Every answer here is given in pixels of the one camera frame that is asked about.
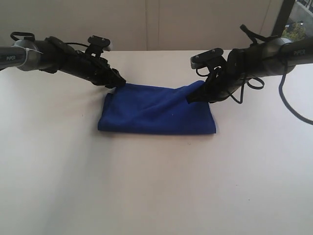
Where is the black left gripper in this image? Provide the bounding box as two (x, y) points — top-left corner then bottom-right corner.
(39, 36), (126, 89)

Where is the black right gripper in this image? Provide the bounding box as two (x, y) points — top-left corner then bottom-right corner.
(186, 48), (259, 103)

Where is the blue cloth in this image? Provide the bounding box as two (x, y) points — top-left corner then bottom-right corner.
(97, 81), (217, 135)

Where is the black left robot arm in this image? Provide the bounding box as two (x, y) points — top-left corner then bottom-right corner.
(0, 32), (126, 89)

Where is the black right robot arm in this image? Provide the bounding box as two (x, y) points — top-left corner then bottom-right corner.
(186, 38), (313, 103)

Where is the green tree outside window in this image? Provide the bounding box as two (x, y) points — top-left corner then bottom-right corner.
(282, 21), (306, 41)

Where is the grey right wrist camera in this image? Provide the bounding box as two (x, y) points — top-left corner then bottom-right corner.
(190, 48), (226, 70)

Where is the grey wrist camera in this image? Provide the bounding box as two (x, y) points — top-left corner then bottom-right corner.
(190, 48), (226, 70)
(85, 35), (112, 58)

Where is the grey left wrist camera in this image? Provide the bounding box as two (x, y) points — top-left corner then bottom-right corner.
(85, 35), (112, 58)

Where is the black window frame post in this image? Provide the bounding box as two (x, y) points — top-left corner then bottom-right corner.
(271, 0), (295, 36)

